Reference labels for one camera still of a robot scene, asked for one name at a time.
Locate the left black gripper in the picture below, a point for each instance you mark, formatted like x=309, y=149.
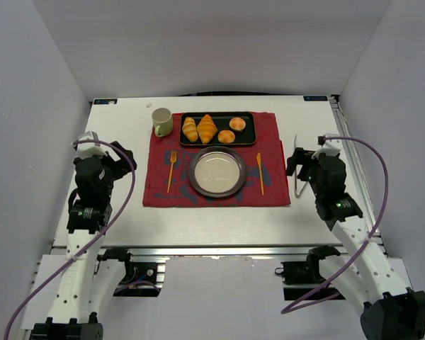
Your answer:
x=117, y=160

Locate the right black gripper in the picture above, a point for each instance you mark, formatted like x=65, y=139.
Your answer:
x=301, y=163

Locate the round bread bun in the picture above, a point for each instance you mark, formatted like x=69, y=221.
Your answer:
x=237, y=124
x=226, y=137

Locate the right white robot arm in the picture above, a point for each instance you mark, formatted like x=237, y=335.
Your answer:
x=388, y=308

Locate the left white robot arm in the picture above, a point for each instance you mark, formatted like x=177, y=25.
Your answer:
x=87, y=280

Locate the orange plastic knife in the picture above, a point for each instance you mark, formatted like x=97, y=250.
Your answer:
x=259, y=163

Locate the red patterned placemat cloth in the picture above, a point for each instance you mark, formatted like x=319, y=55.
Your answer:
x=183, y=195

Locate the orange plastic fork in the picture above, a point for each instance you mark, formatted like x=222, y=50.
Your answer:
x=173, y=160

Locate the pale green mug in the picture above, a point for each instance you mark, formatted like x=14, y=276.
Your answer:
x=162, y=122

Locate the left blue table label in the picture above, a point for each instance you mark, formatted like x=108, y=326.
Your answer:
x=105, y=101

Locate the blue table label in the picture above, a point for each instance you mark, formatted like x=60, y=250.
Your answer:
x=315, y=98
x=105, y=101

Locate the right blue table label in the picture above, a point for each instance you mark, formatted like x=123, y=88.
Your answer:
x=315, y=98

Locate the black rectangular tray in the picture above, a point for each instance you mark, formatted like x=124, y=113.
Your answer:
x=222, y=121

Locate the left striped croissant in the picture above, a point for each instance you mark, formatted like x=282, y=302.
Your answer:
x=189, y=130

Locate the striped croissant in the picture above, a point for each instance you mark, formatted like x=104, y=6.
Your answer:
x=189, y=130
x=206, y=129

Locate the dark rimmed white plate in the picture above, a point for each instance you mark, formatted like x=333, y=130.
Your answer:
x=217, y=172

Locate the right striped croissant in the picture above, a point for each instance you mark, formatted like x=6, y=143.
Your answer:
x=206, y=129

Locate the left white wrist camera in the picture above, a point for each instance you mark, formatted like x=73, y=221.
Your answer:
x=86, y=146

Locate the aluminium table frame rail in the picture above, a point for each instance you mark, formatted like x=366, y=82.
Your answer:
x=359, y=177

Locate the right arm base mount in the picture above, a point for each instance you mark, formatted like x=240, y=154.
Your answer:
x=299, y=277

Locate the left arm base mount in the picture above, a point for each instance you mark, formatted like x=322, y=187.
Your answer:
x=139, y=278

